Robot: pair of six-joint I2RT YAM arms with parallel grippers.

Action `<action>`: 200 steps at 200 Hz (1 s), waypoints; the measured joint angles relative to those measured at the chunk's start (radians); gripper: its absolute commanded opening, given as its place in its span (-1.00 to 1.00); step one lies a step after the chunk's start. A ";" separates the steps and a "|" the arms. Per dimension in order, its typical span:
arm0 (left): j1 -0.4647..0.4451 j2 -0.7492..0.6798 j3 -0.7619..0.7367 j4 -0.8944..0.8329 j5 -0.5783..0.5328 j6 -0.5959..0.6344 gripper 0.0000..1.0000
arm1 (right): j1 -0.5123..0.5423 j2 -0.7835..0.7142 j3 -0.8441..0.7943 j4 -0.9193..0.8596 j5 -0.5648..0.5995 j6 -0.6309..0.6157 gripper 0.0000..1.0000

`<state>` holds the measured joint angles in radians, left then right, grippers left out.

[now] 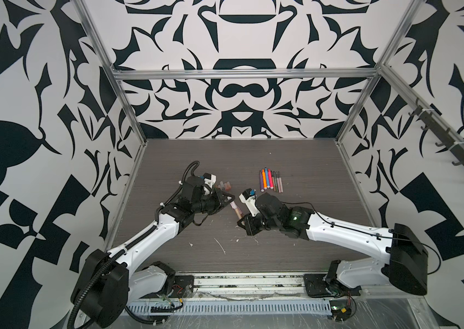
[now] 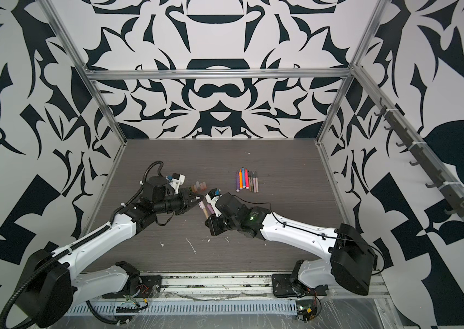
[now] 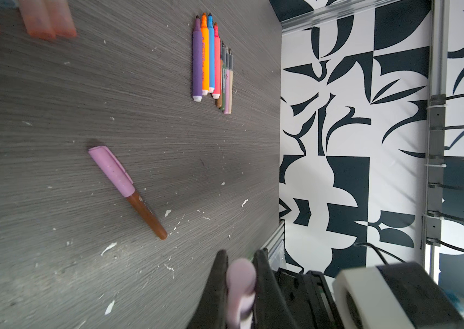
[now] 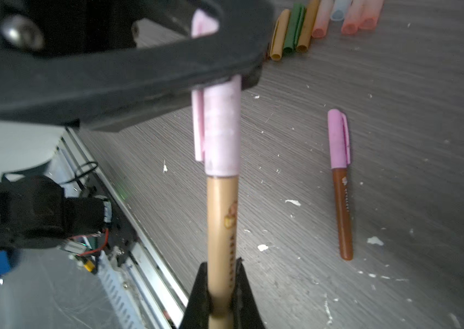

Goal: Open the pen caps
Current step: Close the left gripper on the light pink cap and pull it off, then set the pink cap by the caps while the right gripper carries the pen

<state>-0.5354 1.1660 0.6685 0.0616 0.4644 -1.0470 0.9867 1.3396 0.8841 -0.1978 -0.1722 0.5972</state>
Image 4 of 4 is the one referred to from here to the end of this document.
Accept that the translucent pink pen cap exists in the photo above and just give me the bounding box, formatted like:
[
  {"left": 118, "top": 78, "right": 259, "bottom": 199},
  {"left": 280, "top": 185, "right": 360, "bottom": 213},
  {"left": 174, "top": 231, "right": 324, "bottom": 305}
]
[{"left": 311, "top": 0, "right": 334, "bottom": 38}]

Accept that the gold brown pen cap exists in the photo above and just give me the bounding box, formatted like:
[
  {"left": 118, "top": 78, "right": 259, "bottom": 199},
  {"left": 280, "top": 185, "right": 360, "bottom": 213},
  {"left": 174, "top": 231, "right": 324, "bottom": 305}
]
[{"left": 296, "top": 0, "right": 321, "bottom": 53}]

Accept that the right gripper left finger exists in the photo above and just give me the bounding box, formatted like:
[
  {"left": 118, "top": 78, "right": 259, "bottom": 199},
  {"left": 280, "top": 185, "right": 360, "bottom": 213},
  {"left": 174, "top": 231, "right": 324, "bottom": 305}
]
[{"left": 179, "top": 262, "right": 211, "bottom": 329}]

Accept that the green pen cap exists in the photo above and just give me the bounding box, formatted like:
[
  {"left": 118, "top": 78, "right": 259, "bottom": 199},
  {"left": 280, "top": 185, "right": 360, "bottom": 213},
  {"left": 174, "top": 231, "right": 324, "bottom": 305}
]
[{"left": 283, "top": 3, "right": 306, "bottom": 55}]

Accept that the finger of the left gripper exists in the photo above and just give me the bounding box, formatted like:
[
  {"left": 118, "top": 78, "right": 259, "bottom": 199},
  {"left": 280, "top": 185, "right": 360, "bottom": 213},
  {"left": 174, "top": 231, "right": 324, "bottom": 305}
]
[{"left": 0, "top": 1, "right": 274, "bottom": 132}]

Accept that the aluminium front rail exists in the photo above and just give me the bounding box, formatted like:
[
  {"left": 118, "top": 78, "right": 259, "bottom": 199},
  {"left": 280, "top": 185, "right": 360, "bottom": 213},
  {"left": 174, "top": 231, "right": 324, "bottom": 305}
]
[{"left": 58, "top": 129, "right": 188, "bottom": 328}]

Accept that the light pink cap pen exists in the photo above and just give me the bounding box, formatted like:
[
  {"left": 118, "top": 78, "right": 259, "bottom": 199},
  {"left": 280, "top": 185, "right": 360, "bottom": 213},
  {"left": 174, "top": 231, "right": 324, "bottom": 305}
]
[{"left": 190, "top": 7, "right": 243, "bottom": 329}]

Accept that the white cable duct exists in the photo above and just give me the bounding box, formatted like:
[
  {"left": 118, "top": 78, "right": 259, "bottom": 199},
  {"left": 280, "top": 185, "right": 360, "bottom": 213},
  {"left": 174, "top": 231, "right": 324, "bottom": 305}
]
[{"left": 97, "top": 252, "right": 147, "bottom": 329}]

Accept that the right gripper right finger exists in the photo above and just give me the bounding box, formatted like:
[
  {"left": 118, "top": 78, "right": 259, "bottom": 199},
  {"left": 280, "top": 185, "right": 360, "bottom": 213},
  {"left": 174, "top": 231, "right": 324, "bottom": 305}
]
[{"left": 231, "top": 258, "right": 266, "bottom": 329}]

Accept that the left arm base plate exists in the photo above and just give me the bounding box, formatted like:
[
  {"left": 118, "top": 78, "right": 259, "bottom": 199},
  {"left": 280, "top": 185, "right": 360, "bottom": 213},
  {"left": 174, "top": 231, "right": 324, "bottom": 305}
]
[{"left": 69, "top": 161, "right": 138, "bottom": 267}]

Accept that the translucent blue pen cap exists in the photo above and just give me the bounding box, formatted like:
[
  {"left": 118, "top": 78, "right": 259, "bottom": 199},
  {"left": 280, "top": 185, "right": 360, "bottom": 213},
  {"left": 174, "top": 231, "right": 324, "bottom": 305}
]
[{"left": 330, "top": 0, "right": 352, "bottom": 22}]

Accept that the tan pen cap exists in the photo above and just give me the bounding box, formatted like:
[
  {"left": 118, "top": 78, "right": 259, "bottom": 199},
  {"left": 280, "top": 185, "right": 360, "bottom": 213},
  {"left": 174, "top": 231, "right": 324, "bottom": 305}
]
[{"left": 269, "top": 9, "right": 291, "bottom": 61}]

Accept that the pink cap brown pen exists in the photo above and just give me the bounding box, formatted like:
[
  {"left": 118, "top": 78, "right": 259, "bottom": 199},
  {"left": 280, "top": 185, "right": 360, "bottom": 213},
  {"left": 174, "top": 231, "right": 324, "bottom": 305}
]
[{"left": 328, "top": 109, "right": 354, "bottom": 260}]

